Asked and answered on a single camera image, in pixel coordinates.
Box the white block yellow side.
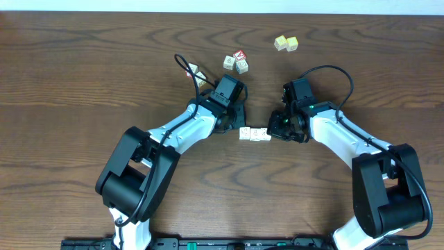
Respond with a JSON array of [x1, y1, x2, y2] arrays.
[[195, 72, 207, 88]]

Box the white block red side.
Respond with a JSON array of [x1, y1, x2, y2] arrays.
[[186, 63, 198, 78]]

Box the red letter A block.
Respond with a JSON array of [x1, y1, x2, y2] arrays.
[[233, 50, 246, 61]]

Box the blue edged white block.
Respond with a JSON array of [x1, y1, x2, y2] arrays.
[[235, 59, 249, 74]]

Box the cream block left of cluster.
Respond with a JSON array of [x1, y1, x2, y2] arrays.
[[223, 56, 236, 71]]

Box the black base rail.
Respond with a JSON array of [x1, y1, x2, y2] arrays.
[[60, 228, 409, 250]]

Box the yellow block left of pair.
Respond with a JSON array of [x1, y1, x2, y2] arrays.
[[274, 35, 288, 51]]

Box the yellow block of pair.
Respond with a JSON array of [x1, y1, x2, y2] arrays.
[[286, 36, 299, 52], [274, 35, 288, 51]]

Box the yellow sided white block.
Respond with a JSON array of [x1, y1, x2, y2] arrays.
[[250, 128, 262, 141]]

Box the yellow block right of pair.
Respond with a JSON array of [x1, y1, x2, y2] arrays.
[[286, 36, 299, 52]]

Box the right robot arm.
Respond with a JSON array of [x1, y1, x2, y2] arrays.
[[267, 78, 431, 249]]

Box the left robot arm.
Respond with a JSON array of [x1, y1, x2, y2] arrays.
[[95, 74, 248, 249]]

